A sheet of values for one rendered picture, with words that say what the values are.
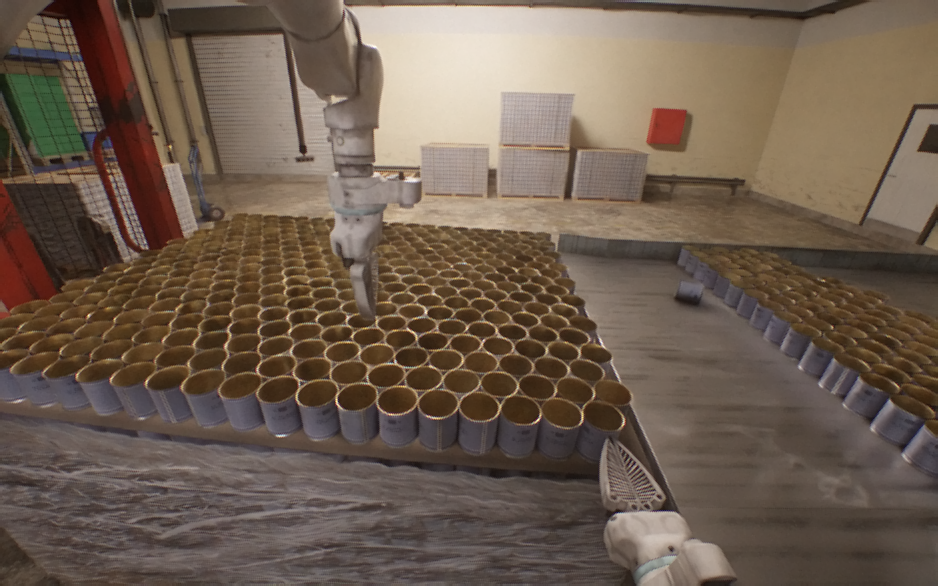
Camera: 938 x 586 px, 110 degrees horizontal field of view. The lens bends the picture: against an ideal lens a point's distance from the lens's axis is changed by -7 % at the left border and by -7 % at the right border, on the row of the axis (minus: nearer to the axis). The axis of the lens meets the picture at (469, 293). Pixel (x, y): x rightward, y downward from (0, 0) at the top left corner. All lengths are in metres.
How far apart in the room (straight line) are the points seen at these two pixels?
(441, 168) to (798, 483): 7.60
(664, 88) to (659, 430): 9.77
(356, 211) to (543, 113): 7.46
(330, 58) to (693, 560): 0.61
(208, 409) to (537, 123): 7.57
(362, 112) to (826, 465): 0.99
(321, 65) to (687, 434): 0.85
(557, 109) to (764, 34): 5.26
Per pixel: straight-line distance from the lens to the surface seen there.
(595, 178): 8.25
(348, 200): 0.54
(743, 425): 0.96
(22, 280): 1.51
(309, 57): 0.45
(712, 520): 0.76
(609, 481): 0.59
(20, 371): 1.05
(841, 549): 0.84
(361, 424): 0.65
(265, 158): 11.18
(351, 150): 0.54
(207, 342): 0.93
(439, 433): 0.63
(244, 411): 0.73
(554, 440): 0.64
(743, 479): 0.84
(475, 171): 7.90
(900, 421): 1.10
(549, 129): 7.95
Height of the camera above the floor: 1.63
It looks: 27 degrees down
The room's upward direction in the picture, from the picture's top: 1 degrees clockwise
